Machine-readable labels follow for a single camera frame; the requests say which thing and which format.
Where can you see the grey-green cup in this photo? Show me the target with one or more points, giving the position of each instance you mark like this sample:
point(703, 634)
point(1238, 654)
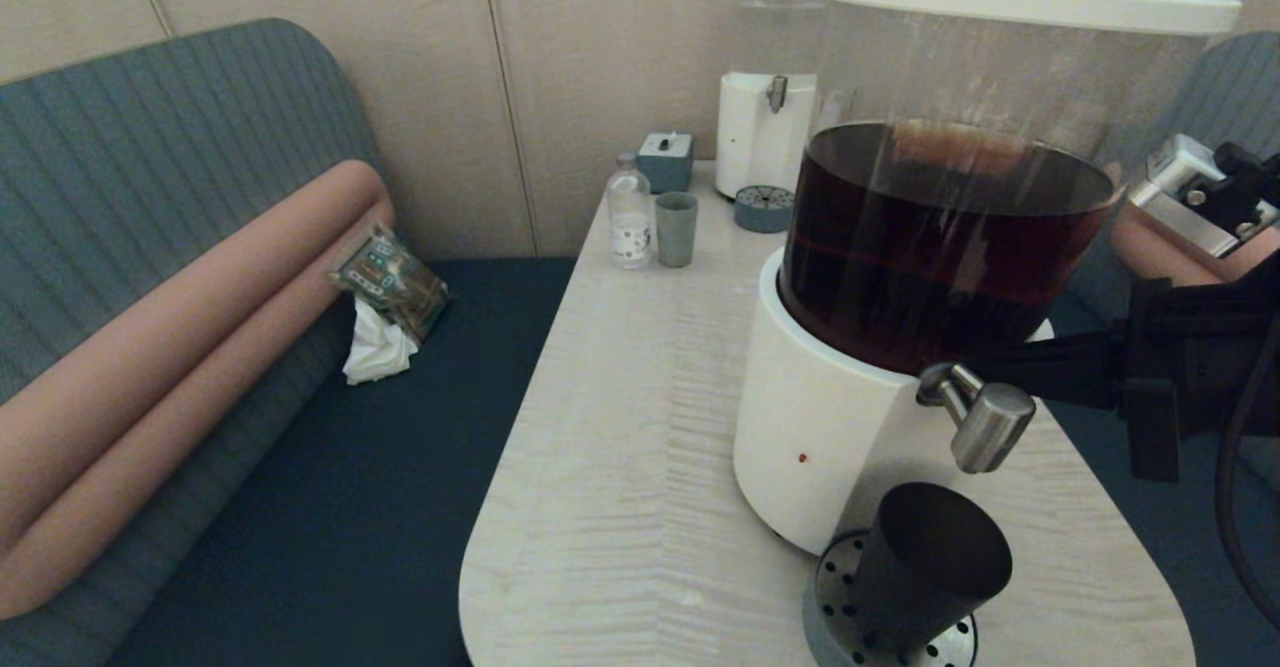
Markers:
point(676, 231)

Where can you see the clear plastic bottle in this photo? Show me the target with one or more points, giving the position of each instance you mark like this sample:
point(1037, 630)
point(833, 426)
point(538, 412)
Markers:
point(630, 227)

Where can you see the black plastic cup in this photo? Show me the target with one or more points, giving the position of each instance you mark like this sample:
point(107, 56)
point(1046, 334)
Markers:
point(930, 567)

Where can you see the teal upholstered bench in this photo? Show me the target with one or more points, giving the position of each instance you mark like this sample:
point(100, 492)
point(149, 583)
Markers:
point(1235, 87)
point(150, 147)

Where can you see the small silver dispenser tap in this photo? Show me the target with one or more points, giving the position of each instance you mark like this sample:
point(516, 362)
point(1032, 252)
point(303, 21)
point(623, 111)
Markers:
point(776, 94)

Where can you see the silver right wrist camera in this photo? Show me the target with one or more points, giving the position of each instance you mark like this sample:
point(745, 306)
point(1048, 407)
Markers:
point(1175, 187)

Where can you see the large silver dispenser tap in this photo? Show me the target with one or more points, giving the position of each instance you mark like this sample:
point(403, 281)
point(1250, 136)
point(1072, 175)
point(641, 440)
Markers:
point(985, 427)

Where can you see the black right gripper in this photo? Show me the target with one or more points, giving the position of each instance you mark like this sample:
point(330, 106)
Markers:
point(1220, 357)

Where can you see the large dispenser with dark tea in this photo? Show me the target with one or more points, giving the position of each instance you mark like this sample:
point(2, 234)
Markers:
point(830, 427)

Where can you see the small grey drip tray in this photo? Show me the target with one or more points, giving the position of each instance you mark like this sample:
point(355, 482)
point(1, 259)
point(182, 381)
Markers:
point(760, 210)

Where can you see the pink cylindrical bolster cushion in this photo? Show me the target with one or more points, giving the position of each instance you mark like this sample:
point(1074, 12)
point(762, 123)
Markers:
point(150, 449)
point(1160, 252)
point(200, 312)

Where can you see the blue-grey tissue box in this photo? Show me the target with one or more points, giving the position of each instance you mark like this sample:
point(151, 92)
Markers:
point(665, 165)

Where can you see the large grey perforated drip tray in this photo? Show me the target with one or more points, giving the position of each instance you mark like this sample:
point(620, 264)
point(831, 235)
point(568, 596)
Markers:
point(945, 645)

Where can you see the crumpled white tissue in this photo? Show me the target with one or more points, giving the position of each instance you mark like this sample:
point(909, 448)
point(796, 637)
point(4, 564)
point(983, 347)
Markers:
point(378, 352)

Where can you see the small white clear dispenser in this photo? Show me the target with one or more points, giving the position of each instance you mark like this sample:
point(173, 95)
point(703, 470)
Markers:
point(750, 137)

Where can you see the green snack packet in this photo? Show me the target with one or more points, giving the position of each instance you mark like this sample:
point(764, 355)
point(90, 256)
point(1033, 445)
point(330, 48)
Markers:
point(395, 282)

